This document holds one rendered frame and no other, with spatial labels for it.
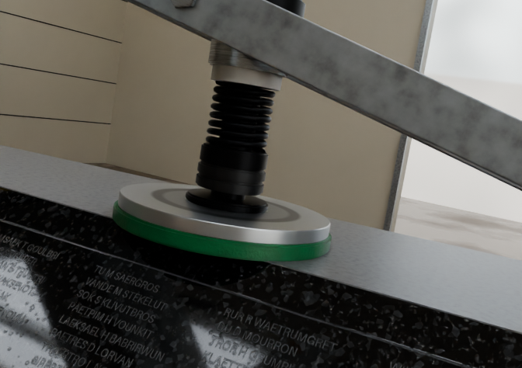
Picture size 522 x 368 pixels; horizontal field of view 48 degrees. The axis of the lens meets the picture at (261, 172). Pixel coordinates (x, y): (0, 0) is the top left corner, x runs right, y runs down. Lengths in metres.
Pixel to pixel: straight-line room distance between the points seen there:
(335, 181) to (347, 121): 0.61
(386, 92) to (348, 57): 0.04
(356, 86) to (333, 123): 5.45
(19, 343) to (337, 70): 0.36
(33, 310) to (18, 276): 0.05
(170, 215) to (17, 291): 0.16
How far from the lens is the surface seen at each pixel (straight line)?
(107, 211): 0.62
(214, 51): 0.58
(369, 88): 0.52
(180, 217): 0.51
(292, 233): 0.52
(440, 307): 0.49
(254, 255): 0.50
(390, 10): 5.96
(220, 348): 0.48
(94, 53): 7.31
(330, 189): 5.98
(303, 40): 0.53
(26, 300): 0.58
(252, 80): 0.56
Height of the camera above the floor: 0.95
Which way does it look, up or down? 6 degrees down
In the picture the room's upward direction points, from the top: 9 degrees clockwise
